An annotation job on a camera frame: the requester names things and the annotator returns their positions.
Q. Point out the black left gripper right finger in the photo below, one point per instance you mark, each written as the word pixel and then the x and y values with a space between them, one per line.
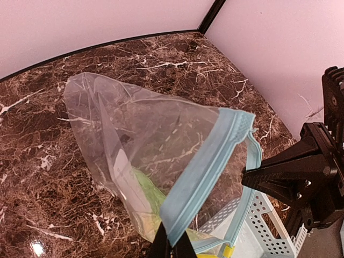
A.
pixel 184 248

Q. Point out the white slotted cable duct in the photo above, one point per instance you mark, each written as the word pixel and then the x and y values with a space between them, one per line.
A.
pixel 299 239

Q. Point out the green toy bitter gourd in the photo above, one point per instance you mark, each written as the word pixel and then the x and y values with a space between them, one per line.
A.
pixel 154 195

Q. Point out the light blue perforated plastic basket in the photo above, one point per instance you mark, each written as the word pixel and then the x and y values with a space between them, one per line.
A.
pixel 262 233

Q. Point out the black frame post right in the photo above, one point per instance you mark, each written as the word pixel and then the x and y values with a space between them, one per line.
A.
pixel 210 16

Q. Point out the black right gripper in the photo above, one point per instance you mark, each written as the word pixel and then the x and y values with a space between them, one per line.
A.
pixel 310 172

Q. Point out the clear zip bag blue zipper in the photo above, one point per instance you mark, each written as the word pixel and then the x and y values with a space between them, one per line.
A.
pixel 194 154

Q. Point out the yellow toy mango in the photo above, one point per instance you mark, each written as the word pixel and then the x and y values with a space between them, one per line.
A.
pixel 222 251

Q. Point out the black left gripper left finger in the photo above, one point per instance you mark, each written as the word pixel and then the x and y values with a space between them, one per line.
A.
pixel 160 247

